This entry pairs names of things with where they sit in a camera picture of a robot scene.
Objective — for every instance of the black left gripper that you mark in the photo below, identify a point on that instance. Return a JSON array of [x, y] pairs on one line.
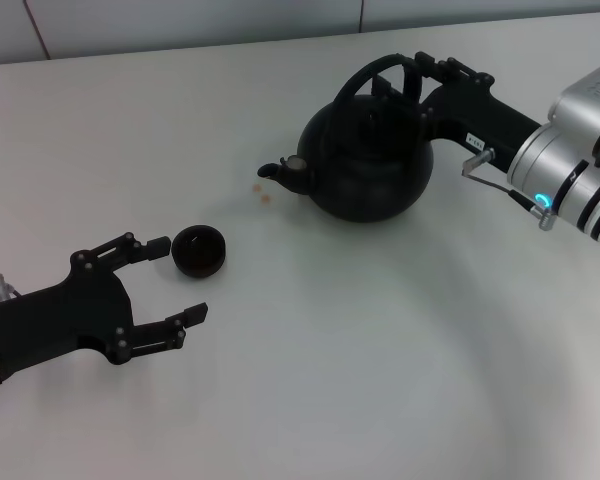
[[75, 315]]

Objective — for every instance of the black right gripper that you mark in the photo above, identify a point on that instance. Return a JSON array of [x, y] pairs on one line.
[[480, 120]]

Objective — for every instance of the dark brown teacup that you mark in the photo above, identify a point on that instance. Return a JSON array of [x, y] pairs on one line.
[[200, 265]]

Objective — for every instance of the black round teapot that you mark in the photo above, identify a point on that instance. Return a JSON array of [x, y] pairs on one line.
[[370, 170]]

